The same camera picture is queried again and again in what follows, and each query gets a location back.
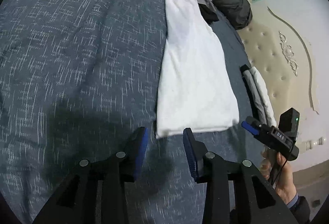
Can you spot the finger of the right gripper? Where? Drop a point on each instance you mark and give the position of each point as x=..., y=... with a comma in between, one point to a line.
x=254, y=126

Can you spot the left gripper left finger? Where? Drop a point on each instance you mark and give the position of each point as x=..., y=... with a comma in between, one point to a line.
x=95, y=192

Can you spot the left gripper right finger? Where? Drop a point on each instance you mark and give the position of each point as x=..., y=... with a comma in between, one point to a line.
x=235, y=192

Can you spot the white polo shirt black collar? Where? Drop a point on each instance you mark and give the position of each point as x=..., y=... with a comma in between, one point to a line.
x=194, y=89

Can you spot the person right forearm dark sleeve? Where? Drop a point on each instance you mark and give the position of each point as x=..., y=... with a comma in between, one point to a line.
x=300, y=209

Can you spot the folded white clothes stack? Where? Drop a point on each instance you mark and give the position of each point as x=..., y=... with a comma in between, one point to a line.
x=261, y=96

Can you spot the person right hand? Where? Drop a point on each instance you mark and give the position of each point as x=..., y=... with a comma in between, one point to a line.
x=285, y=187

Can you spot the cream tufted headboard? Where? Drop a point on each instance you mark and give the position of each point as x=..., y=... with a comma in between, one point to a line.
x=281, y=42

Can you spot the black garment under grey shirt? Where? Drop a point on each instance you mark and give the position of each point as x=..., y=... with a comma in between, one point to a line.
x=208, y=15

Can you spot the dark grey rolled duvet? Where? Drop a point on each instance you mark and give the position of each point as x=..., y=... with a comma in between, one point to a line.
x=237, y=12

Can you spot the blue patterned bed sheet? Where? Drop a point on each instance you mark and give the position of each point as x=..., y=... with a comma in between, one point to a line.
x=77, y=78

